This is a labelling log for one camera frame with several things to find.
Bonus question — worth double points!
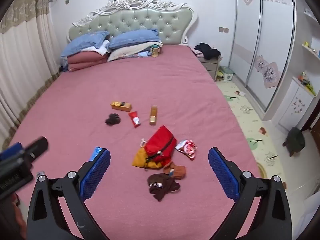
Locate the person's left forearm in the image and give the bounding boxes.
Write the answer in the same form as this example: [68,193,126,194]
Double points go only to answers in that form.
[0,194,28,240]

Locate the blue pillow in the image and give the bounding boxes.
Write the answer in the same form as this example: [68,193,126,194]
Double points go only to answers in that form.
[108,29,160,50]
[61,31,110,57]

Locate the green storage box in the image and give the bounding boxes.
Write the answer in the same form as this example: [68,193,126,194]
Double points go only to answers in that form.
[218,66,235,81]

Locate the folded pink quilt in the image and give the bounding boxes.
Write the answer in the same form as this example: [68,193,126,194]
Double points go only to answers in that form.
[67,50,110,72]

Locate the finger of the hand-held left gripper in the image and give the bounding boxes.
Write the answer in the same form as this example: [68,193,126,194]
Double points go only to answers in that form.
[24,136,49,161]
[0,142,23,161]

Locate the black clothes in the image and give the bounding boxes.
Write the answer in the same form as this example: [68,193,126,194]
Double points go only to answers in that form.
[194,42,222,60]

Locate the green tufted headboard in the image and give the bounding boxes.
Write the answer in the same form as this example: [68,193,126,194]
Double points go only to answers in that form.
[66,0,198,46]

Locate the white low cabinet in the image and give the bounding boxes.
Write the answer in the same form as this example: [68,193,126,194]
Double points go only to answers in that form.
[262,76,317,133]

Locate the white sliding wardrobe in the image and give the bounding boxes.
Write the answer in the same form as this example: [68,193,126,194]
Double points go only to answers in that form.
[229,0,299,113]

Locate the toys on cabinet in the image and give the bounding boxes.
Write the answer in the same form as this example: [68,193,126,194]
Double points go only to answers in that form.
[297,72,317,93]

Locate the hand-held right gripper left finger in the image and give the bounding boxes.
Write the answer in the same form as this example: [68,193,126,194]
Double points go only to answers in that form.
[26,148,111,240]

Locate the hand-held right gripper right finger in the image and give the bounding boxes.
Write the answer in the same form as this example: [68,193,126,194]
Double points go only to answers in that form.
[208,147,292,240]

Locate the gold amber bottle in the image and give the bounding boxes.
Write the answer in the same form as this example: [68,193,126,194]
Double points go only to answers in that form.
[149,104,158,126]

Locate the grey bedside table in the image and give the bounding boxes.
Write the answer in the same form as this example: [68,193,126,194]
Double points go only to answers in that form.
[197,55,222,82]

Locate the dark green stool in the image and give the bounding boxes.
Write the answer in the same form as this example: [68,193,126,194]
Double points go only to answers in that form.
[282,126,306,157]

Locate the small dark brown sock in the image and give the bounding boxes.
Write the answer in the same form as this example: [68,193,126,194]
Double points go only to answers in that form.
[105,113,121,126]

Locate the yellow fabric bag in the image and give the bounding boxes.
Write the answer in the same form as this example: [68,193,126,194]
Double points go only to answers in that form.
[132,147,163,169]

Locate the beige curtain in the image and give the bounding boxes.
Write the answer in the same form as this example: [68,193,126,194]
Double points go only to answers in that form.
[0,0,61,153]

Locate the gold rectangular box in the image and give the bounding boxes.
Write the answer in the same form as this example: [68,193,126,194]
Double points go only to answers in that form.
[110,101,132,112]

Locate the red fabric bag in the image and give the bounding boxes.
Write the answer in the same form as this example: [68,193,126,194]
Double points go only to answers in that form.
[144,125,177,163]

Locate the red white snack packet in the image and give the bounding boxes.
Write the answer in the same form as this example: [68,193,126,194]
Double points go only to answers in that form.
[175,139,198,161]

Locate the red sauce sachet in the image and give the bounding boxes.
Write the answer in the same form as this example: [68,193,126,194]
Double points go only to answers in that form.
[128,111,142,128]

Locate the white patterned pillow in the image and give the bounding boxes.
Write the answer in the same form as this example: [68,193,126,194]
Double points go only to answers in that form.
[107,41,163,62]

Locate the dark brown printed cloth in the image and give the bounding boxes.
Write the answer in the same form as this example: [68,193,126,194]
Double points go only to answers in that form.
[147,173,181,202]

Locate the white wall shelves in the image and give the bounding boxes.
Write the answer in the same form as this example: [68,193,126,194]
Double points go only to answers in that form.
[301,7,320,60]

